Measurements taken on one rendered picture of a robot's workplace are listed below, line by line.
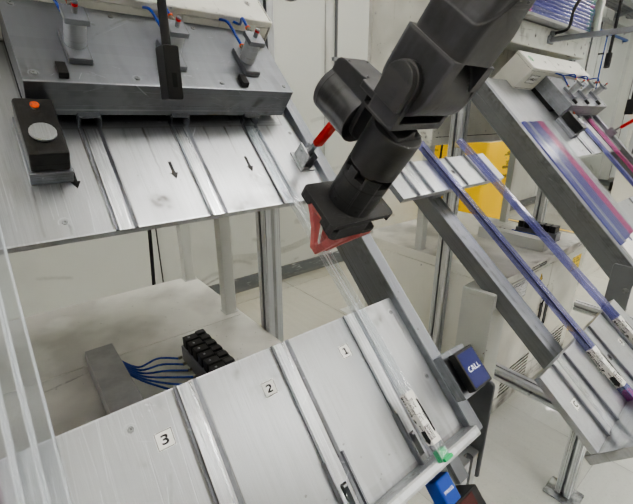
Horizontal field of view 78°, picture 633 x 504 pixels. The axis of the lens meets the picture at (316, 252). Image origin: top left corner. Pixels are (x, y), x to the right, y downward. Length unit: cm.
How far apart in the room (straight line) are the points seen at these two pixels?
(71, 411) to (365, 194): 63
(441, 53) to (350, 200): 17
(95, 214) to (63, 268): 178
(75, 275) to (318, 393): 192
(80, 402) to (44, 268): 146
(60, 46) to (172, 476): 47
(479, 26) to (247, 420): 40
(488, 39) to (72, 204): 43
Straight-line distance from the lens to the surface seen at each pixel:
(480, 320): 77
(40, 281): 227
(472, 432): 56
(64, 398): 87
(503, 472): 158
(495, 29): 36
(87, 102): 55
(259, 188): 56
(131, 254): 230
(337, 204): 44
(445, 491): 53
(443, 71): 35
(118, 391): 76
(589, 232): 124
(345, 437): 47
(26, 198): 50
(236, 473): 42
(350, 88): 44
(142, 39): 62
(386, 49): 159
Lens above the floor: 110
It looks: 19 degrees down
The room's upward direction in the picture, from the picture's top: straight up
